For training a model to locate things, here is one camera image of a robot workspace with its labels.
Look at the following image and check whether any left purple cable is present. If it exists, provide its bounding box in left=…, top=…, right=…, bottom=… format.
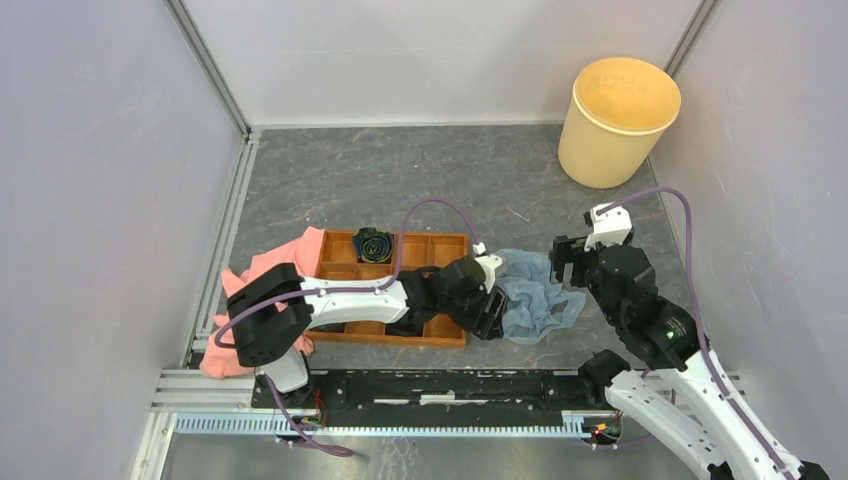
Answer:
left=213, top=197, right=485, bottom=350

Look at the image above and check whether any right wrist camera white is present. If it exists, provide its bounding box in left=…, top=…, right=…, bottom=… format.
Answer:
left=583, top=203, right=633, bottom=252

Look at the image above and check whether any pink cloth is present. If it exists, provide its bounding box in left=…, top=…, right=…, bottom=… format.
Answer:
left=199, top=226, right=326, bottom=380

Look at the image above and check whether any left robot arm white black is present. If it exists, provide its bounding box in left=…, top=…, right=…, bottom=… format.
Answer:
left=214, top=254, right=505, bottom=408

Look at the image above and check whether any yellow round trash bin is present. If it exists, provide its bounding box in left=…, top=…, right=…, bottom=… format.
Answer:
left=558, top=57, right=682, bottom=189

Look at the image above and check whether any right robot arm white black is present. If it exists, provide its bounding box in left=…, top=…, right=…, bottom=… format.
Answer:
left=549, top=236, right=828, bottom=479

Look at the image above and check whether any purple cable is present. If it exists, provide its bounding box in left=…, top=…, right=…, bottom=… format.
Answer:
left=596, top=186, right=796, bottom=473
left=213, top=197, right=485, bottom=350

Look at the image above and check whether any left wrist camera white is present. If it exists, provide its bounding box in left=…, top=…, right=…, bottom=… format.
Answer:
left=471, top=242, right=504, bottom=293

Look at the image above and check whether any light blue plastic trash bag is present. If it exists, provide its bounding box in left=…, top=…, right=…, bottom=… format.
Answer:
left=496, top=249, right=587, bottom=345

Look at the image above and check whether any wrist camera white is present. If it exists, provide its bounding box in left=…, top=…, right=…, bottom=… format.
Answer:
left=583, top=203, right=633, bottom=252
left=471, top=242, right=504, bottom=293

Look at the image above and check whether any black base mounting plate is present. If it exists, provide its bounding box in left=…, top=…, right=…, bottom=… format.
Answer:
left=281, top=369, right=623, bottom=430

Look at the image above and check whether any aluminium frame rail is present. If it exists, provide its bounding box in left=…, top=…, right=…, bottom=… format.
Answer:
left=153, top=370, right=602, bottom=440

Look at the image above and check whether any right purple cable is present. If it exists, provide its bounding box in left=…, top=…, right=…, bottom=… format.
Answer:
left=596, top=186, right=796, bottom=473

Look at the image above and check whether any orange compartment tray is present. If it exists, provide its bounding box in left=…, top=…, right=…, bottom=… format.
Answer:
left=305, top=230, right=469, bottom=348

